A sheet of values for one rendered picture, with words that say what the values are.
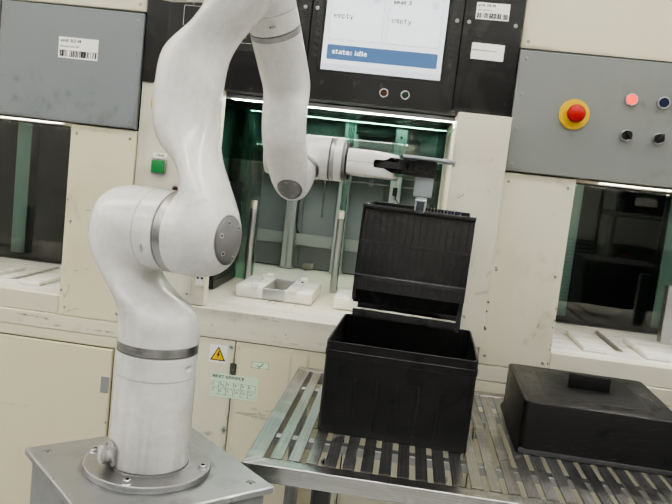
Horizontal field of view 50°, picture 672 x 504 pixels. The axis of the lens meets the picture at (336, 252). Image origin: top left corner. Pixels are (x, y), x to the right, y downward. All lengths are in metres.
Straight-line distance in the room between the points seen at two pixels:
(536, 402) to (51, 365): 1.21
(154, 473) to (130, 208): 0.38
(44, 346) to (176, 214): 1.04
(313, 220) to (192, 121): 1.64
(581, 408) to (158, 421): 0.76
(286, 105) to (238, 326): 0.68
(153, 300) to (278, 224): 1.63
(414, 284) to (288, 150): 0.33
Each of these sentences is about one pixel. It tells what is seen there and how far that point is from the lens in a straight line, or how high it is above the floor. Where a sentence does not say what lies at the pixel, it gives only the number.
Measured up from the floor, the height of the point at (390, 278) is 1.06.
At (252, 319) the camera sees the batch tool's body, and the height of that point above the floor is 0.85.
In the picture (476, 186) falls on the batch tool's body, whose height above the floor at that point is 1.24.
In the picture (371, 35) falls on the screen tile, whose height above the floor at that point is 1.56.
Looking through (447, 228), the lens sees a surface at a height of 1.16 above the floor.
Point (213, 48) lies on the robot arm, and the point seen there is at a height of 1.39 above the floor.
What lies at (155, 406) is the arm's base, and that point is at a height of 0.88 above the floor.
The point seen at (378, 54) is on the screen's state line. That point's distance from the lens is 1.75.
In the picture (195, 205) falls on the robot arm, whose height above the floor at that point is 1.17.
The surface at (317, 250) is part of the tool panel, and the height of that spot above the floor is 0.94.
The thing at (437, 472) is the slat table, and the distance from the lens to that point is 1.28.
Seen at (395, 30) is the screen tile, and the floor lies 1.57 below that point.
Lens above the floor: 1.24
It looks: 6 degrees down
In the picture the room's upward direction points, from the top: 6 degrees clockwise
